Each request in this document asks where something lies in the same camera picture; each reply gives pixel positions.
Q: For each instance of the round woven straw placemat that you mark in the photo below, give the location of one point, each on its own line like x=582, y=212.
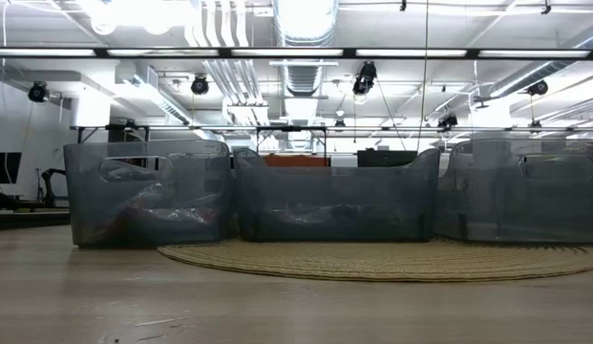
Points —
x=372, y=263

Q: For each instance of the black background robot arm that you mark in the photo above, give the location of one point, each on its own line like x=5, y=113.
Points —
x=48, y=184

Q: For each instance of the silver horizontal rail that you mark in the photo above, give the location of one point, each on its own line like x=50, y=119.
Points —
x=219, y=128

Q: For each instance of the black ceiling spotlight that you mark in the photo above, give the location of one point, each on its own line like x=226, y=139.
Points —
x=364, y=81
x=538, y=88
x=199, y=84
x=38, y=92
x=448, y=122

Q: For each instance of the dark background table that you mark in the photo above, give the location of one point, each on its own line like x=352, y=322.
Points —
x=28, y=220

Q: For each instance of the dark wall monitor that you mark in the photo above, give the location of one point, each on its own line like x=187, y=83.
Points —
x=5, y=167

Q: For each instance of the black background monitor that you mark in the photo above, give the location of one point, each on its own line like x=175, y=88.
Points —
x=387, y=158

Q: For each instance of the orange background partition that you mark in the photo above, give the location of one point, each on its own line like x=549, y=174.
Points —
x=296, y=161

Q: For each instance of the black overhead light bar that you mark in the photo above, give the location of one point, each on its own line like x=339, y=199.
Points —
x=224, y=53

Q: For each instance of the translucent grey plastic bin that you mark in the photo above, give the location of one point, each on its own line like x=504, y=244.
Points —
x=86, y=200
x=515, y=210
x=334, y=186

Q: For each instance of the silver ventilation duct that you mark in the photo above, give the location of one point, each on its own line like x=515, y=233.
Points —
x=305, y=28

